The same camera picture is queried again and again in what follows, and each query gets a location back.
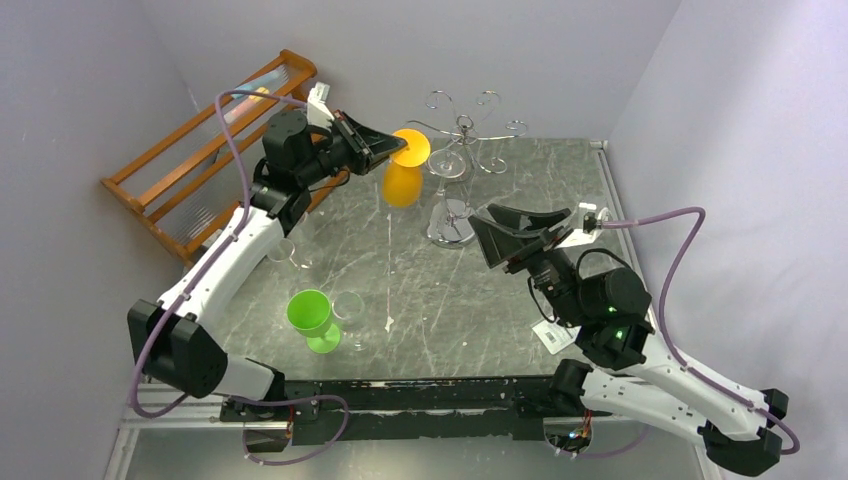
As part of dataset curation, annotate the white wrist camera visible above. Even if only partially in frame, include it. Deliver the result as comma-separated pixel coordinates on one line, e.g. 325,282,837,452
557,202,612,249
306,82,334,129

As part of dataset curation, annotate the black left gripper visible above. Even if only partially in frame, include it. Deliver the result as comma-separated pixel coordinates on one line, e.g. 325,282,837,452
302,113,410,188

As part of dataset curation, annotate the chrome wine glass rack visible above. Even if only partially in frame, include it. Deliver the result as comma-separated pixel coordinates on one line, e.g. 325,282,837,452
407,90,528,249

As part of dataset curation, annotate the white paper label card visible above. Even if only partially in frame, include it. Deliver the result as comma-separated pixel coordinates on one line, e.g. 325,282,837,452
532,320,579,355

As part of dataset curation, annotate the purple cable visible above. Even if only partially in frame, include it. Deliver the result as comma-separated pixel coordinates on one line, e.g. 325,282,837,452
599,206,802,457
127,89,313,420

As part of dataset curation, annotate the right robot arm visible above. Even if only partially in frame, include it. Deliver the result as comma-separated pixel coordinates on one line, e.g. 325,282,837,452
469,205,800,477

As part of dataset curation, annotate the green plastic wine glass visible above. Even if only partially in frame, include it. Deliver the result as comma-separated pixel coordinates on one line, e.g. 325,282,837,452
286,289,342,354

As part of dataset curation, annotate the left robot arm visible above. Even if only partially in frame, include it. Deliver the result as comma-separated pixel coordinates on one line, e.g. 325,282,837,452
127,110,409,420

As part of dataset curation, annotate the orange plastic wine glass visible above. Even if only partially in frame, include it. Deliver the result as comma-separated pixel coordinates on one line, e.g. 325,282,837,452
382,128,431,208

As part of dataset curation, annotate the wooden shelf rack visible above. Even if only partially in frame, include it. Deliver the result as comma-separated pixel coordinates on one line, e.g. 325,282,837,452
100,50,317,269

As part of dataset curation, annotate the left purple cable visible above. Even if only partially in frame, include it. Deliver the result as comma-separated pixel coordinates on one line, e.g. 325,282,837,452
127,89,313,420

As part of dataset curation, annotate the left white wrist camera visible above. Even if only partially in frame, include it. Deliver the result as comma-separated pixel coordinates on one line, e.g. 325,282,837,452
306,82,334,129

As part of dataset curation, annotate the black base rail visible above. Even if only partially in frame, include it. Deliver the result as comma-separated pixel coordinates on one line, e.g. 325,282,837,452
220,375,585,445

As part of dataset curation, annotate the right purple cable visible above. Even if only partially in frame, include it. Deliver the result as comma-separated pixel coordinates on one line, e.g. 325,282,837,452
599,206,802,457

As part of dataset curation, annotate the small clear glass cup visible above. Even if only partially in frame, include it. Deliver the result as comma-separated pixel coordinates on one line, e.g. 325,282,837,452
267,238,298,268

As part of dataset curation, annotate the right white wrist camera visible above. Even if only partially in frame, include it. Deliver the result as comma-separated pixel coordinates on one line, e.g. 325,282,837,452
557,202,612,249

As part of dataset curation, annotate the clear wine glass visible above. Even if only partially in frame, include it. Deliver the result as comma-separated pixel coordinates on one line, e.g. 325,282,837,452
332,291,365,352
423,148,466,248

